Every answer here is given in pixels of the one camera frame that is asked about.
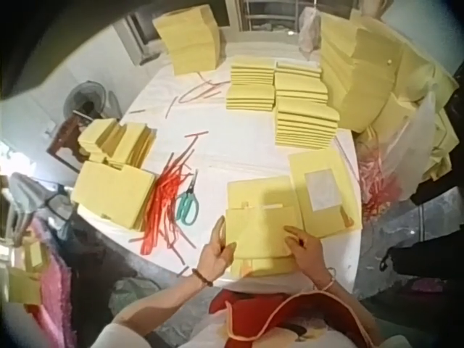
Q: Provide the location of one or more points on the person's left hand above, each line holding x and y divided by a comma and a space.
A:
214, 257

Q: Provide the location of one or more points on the person's right hand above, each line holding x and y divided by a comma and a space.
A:
310, 257

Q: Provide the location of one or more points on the yellow paper packet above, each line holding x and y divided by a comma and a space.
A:
259, 232

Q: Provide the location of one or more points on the yellow sheet with white patch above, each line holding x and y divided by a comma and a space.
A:
326, 217

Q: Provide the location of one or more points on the pile of large yellow sheets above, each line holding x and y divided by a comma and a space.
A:
253, 192

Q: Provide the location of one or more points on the black bag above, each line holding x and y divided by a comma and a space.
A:
424, 261

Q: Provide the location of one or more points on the fanned stacks of yellow paper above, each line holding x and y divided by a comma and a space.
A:
112, 174

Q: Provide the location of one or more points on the tall stack of yellow bundles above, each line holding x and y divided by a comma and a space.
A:
304, 112

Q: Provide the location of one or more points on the pink cloth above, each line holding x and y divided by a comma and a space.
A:
54, 282

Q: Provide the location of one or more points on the low stack of yellow bundles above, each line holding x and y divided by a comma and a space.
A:
250, 83

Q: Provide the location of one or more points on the dark red wooden stool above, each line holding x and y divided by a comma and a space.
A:
67, 141

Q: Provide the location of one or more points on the small yellow paper pieces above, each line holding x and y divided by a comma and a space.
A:
25, 279

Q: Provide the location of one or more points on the grey cloth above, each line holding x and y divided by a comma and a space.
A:
32, 192

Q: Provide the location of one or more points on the big heap of yellow paper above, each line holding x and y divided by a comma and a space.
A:
377, 72

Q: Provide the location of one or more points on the electric fan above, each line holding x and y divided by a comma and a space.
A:
84, 99

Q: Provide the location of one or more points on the leaning block of yellow paper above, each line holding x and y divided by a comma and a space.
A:
188, 40

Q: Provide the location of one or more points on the pink filled plastic bag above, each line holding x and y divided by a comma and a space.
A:
310, 29

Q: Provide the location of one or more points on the white cabinet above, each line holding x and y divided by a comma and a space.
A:
143, 36

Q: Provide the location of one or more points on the metal rack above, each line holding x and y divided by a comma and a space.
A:
268, 14

